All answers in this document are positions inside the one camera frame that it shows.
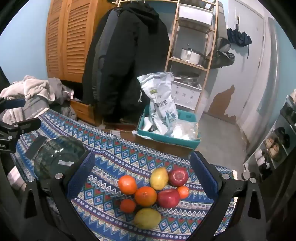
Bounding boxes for wooden louvred wardrobe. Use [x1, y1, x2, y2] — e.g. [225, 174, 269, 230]
[46, 0, 116, 83]

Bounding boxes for yellow-green pear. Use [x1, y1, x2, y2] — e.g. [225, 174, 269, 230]
[134, 208, 162, 230]

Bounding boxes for grey jacket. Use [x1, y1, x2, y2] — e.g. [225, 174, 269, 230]
[92, 9, 123, 100]

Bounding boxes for large orange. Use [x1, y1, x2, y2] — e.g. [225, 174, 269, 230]
[135, 186, 158, 207]

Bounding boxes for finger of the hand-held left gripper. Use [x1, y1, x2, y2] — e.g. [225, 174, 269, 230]
[0, 97, 26, 118]
[0, 118, 42, 139]

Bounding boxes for white door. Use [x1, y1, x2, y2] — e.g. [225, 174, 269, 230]
[228, 0, 267, 130]

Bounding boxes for dark blue umbrella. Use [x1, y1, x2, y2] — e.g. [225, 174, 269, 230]
[227, 28, 253, 59]

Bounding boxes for black jacket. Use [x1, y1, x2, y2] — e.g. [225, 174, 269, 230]
[82, 14, 109, 105]

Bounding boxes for steel steamer pot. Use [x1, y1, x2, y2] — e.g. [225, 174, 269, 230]
[174, 73, 200, 88]

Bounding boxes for black hooded coat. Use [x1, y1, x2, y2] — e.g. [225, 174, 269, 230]
[102, 3, 171, 125]

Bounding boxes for shoe rack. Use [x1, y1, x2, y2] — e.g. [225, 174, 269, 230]
[242, 89, 296, 181]

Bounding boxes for brown shoes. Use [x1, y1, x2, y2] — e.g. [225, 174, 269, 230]
[265, 138, 281, 159]

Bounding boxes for orange with stem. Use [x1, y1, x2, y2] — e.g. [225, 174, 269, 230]
[118, 175, 138, 195]

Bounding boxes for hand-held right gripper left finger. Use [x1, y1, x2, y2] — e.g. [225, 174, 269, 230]
[20, 151, 96, 241]

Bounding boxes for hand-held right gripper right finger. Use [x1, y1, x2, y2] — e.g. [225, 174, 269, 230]
[190, 151, 278, 241]

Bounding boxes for clear plastic bag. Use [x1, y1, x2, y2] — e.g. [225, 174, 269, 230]
[166, 122, 201, 141]

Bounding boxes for small tangerine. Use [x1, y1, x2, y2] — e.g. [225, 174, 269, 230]
[177, 186, 189, 199]
[120, 199, 136, 214]

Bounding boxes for red apple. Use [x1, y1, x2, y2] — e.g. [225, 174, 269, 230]
[168, 167, 189, 187]
[157, 188, 181, 208]

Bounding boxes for grey cloth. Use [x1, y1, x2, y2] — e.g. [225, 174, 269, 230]
[47, 77, 75, 107]

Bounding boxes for dark glass scalloped plate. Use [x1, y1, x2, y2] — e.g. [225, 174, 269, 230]
[33, 136, 87, 180]

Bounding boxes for wooden shelf rack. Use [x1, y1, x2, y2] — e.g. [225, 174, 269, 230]
[164, 0, 220, 116]

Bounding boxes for white patterned storage box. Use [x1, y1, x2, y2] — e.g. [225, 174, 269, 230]
[171, 80, 203, 110]

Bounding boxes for blue patterned tablecloth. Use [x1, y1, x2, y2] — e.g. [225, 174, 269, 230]
[9, 109, 238, 241]

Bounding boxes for dark hanging bag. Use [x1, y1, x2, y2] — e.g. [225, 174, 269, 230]
[211, 37, 236, 69]

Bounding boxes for yellow-green lemon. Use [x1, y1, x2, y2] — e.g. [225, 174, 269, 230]
[150, 167, 169, 190]

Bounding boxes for black shoes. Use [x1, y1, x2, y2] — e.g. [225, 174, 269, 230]
[274, 127, 290, 149]

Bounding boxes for cardboard box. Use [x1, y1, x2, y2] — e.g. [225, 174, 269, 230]
[105, 123, 197, 161]

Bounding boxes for teal plastic basket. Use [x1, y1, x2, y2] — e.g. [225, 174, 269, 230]
[136, 104, 201, 151]

